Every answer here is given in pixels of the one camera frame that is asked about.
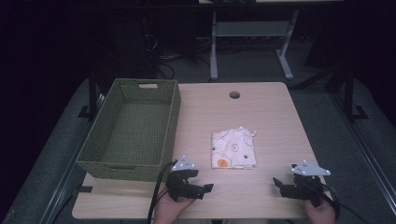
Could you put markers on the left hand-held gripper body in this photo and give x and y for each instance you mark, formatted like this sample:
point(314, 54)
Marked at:
point(183, 163)

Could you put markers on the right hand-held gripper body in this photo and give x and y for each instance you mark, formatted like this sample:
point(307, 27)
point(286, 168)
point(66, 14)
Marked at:
point(309, 169)

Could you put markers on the cream printed cloth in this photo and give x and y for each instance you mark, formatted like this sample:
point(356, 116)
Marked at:
point(233, 149)

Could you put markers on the green woven basket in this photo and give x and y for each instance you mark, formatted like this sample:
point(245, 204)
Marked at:
point(140, 130)

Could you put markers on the person's right hand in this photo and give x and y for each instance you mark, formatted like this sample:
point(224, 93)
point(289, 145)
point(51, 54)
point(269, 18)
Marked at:
point(322, 214)

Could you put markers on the person's left hand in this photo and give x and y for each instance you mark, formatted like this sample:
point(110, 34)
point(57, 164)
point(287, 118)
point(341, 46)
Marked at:
point(166, 210)

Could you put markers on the black metal stand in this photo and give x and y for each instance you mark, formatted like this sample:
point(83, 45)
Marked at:
point(349, 93)
point(92, 93)

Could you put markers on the black tape strip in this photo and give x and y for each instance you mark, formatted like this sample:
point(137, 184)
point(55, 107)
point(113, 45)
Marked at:
point(84, 189)

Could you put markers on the grey metal floor rail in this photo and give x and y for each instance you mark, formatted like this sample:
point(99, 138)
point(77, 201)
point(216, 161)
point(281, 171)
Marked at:
point(67, 180)
point(364, 149)

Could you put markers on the white metal desk frame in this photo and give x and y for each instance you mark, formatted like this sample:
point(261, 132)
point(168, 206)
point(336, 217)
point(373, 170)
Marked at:
point(252, 28)

